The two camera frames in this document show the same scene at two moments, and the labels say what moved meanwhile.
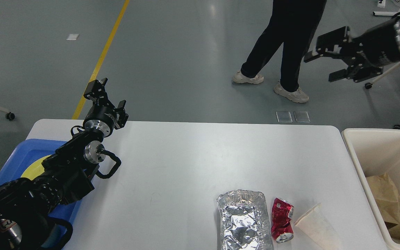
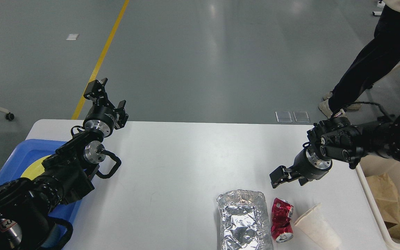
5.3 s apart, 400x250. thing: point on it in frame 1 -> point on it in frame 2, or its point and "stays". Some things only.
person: (292, 23) -> (398, 28)
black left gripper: (101, 117) stays
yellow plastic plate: (34, 169) stays
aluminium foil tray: (244, 223) stays
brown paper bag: (392, 207) stays
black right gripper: (393, 40) -> (308, 165)
